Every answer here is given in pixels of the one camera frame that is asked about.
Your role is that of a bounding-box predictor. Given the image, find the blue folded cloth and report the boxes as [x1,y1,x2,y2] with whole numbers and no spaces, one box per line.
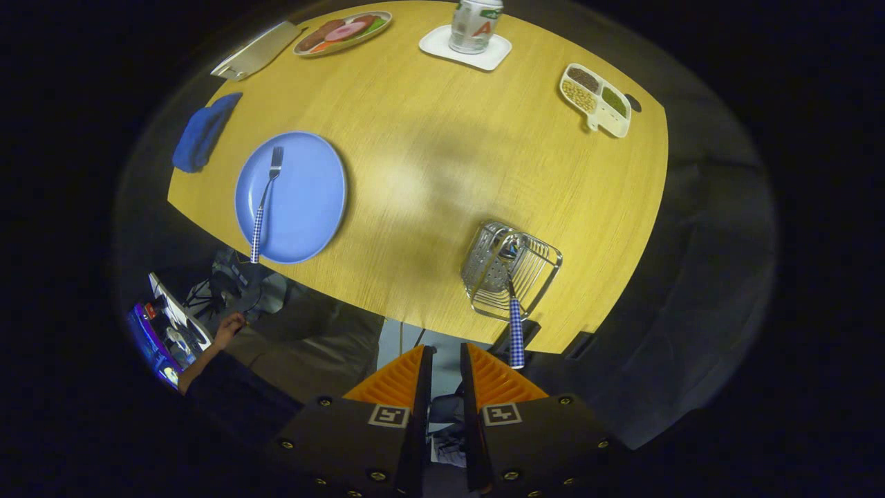
[172,92,244,174]

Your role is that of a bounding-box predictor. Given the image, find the long brown sausage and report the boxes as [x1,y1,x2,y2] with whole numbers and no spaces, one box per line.
[297,19,346,50]

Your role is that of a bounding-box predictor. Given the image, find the oval plate of food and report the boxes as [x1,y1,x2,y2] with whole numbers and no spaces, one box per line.
[292,10,393,57]

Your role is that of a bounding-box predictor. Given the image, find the blue round plate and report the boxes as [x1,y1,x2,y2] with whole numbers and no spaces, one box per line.
[234,131,348,265]

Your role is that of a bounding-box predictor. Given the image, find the white drink bottle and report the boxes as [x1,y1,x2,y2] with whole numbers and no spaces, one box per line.
[449,0,505,55]

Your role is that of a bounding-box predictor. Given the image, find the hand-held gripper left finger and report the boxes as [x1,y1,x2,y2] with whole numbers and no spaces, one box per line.
[263,344,436,498]

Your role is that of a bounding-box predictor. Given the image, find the black table leg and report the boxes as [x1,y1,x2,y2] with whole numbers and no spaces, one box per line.
[487,318,542,357]
[561,331,595,360]

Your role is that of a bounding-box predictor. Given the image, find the person's khaki trousers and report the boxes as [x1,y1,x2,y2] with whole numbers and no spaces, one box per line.
[225,287,386,405]

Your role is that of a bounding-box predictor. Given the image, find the metal wire cutlery basket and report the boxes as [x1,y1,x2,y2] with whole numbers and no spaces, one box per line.
[460,220,563,322]

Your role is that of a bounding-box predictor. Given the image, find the white toaster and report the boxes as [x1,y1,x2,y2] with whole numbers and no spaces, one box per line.
[210,21,305,82]

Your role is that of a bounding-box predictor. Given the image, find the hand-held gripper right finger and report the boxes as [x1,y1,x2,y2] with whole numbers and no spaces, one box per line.
[459,342,626,498]

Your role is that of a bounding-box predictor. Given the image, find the spoon with blue checked handle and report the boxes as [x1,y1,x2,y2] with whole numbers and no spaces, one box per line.
[499,235,526,370]

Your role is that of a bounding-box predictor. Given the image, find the open laptop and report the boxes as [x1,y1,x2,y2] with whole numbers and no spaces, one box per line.
[127,272,214,389]

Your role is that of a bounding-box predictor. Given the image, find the white divided dish with grains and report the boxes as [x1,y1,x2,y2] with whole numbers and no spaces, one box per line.
[559,63,632,138]

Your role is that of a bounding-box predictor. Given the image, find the fork with blue checked handle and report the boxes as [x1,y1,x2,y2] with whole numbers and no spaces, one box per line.
[250,146,285,264]

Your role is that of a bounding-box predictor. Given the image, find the pink ham slice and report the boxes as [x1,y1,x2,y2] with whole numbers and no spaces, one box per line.
[325,21,367,42]

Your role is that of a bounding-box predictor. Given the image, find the white square coaster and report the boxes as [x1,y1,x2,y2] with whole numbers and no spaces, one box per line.
[418,25,513,72]

